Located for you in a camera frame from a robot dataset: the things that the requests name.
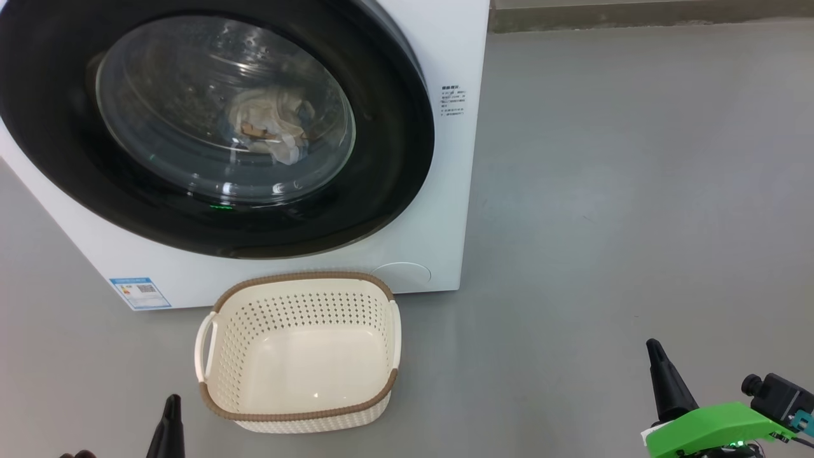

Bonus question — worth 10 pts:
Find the cream perforated laundry basket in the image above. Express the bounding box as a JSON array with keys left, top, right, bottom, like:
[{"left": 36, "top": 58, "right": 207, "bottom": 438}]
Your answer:
[{"left": 194, "top": 270, "right": 403, "bottom": 434}]

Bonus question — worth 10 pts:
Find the cream cartoon print garment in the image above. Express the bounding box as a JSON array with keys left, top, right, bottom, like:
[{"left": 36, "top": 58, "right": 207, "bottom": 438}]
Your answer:
[{"left": 228, "top": 85, "right": 314, "bottom": 167}]

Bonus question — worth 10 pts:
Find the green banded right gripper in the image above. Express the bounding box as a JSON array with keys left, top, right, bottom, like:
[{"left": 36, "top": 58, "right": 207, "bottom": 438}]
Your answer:
[{"left": 641, "top": 338, "right": 797, "bottom": 458}]

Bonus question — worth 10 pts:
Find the round dark glass washer door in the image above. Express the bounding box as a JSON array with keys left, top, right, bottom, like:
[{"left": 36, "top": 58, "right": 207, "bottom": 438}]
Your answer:
[{"left": 0, "top": 0, "right": 436, "bottom": 260}]

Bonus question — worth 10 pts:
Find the teal connector camera cable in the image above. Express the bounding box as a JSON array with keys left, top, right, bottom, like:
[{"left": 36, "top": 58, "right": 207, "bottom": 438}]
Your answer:
[{"left": 789, "top": 410, "right": 814, "bottom": 447}]

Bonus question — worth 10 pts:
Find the round white filter cover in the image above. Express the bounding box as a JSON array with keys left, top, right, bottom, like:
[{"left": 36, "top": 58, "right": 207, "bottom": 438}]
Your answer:
[{"left": 370, "top": 261, "right": 432, "bottom": 294}]

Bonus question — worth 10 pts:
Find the printed warning text label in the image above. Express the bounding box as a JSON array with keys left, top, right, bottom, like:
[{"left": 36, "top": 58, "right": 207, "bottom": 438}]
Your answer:
[{"left": 439, "top": 84, "right": 467, "bottom": 118}]

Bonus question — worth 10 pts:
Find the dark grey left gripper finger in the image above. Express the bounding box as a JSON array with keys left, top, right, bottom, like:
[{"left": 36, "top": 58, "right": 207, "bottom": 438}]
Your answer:
[{"left": 146, "top": 394, "right": 186, "bottom": 458}]

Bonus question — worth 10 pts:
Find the white front-load washing machine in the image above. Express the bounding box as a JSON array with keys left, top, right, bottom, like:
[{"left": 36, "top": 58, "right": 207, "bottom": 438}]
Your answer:
[{"left": 0, "top": 0, "right": 491, "bottom": 312}]

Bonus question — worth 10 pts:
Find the blue energy label sticker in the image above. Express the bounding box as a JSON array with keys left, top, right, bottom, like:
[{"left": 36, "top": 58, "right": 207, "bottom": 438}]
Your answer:
[{"left": 108, "top": 276, "right": 173, "bottom": 311}]

